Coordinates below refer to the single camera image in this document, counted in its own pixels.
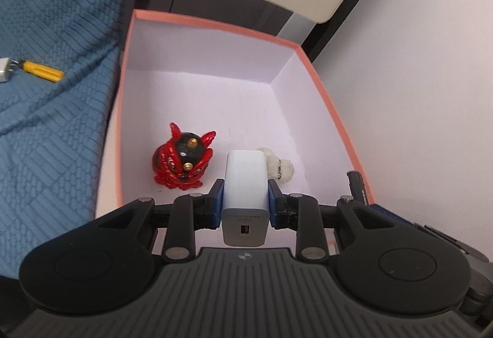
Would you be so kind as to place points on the red lion figurine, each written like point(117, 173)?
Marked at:
point(181, 162)

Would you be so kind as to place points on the white charger block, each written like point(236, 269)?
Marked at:
point(246, 187)

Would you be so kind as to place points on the blue textured chair cover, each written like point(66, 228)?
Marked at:
point(57, 91)

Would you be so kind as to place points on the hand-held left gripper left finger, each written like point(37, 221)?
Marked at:
point(218, 207)

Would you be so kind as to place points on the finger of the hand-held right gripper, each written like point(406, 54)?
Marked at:
point(389, 213)

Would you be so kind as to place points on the white plush toy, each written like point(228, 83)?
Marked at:
point(279, 166)

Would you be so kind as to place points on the pink cardboard box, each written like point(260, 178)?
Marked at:
point(215, 99)

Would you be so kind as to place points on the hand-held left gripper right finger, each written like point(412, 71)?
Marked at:
point(273, 207)

